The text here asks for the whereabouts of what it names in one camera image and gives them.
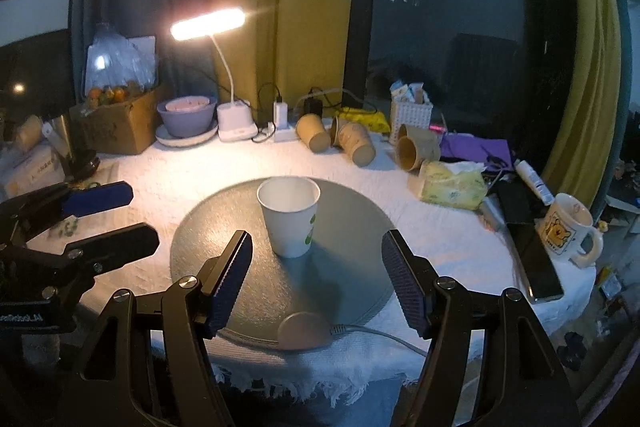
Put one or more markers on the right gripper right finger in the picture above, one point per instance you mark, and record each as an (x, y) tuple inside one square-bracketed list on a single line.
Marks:
[(522, 381)]

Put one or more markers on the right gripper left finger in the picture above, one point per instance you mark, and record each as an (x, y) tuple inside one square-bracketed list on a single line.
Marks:
[(145, 362)]

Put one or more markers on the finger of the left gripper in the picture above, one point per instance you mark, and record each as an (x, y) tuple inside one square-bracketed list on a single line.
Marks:
[(26, 216), (101, 253)]

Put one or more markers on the white Green World paper cup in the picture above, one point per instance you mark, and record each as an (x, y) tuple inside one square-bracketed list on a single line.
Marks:
[(289, 207)]

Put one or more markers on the brown paper cup far left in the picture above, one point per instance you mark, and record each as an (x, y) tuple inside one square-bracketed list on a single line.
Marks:
[(312, 133)]

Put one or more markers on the brown paper cup front right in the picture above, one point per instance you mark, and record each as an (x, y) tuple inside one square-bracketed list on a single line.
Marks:
[(412, 152)]

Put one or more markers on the brown paper cup rear right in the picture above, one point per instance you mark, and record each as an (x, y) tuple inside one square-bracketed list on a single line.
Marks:
[(417, 134)]

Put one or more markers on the brown paper cup open mouth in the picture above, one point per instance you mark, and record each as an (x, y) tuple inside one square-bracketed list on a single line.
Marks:
[(337, 126)]

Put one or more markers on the patterned brown paper cup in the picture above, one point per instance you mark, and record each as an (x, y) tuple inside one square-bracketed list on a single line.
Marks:
[(356, 142)]

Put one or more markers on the cardboard box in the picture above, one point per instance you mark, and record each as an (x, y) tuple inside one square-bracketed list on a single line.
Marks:
[(126, 128)]

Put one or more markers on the white plate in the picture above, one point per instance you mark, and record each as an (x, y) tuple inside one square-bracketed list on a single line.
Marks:
[(166, 139)]

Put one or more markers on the cartoon bear mug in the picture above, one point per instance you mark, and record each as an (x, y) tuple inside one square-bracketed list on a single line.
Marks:
[(568, 232)]

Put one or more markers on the purple bowl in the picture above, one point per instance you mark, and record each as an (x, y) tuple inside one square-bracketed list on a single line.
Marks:
[(187, 116)]

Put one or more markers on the black phone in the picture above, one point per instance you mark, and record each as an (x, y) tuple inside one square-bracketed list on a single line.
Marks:
[(539, 277)]

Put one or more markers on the clear plastic bag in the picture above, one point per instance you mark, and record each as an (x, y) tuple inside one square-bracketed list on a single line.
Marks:
[(114, 60)]

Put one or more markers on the white desk lamp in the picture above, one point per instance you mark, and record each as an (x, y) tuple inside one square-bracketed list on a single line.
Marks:
[(235, 120)]

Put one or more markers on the white tube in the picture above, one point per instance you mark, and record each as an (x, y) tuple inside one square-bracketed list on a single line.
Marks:
[(532, 179)]

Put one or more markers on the round grey glass mat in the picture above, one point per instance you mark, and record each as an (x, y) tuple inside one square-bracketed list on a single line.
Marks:
[(342, 277)]

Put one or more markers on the yellow tissue pack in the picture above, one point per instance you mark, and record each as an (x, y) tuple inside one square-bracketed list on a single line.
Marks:
[(450, 184)]

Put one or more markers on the white power strip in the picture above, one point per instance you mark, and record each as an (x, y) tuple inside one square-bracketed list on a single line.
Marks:
[(272, 134)]

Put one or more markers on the purple cloth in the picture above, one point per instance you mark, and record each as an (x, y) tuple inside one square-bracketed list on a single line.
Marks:
[(494, 154)]

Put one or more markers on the white USB charger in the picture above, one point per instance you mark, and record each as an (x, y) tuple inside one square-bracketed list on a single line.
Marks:
[(280, 115)]

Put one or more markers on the yellow curtain right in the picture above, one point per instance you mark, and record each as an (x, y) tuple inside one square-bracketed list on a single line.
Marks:
[(582, 147)]

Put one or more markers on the black power adapter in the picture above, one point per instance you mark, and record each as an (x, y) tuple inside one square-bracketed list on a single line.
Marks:
[(314, 106)]

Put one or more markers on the white woven basket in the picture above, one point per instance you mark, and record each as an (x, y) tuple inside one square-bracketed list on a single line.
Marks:
[(413, 114)]

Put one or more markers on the yellow plastic bag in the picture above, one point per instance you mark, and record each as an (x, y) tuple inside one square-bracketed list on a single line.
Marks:
[(373, 120)]

